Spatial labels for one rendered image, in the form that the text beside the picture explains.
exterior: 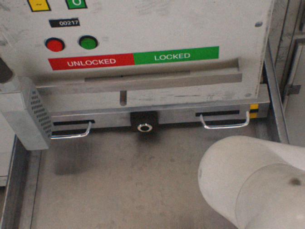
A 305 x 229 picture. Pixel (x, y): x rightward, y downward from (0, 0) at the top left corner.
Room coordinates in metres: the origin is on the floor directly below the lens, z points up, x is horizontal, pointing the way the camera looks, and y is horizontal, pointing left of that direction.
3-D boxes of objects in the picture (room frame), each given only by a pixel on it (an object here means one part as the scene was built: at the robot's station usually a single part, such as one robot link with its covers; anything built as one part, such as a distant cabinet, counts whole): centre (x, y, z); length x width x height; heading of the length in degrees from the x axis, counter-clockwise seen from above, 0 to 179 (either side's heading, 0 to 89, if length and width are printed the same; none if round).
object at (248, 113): (0.53, -0.15, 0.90); 0.11 x 0.05 x 0.01; 83
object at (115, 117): (0.59, 0.02, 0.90); 0.54 x 0.05 x 0.06; 83
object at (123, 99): (0.56, 0.05, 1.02); 0.06 x 0.02 x 0.04; 173
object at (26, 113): (0.53, 0.24, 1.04); 0.08 x 0.05 x 0.17; 173
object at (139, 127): (0.55, 0.02, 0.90); 0.06 x 0.03 x 0.05; 83
